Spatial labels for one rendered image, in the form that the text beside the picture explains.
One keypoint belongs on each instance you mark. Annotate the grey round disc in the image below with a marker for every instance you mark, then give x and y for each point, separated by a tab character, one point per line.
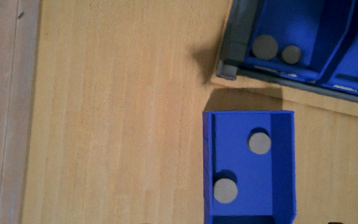
225	190

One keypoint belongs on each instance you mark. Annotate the dark grey disc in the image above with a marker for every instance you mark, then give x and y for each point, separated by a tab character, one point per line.
265	47

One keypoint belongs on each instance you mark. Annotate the grey metal disc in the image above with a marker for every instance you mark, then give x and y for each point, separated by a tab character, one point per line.
290	55
259	143

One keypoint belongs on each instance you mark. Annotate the blue bin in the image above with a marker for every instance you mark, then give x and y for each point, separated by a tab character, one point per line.
335	74
267	189
316	27

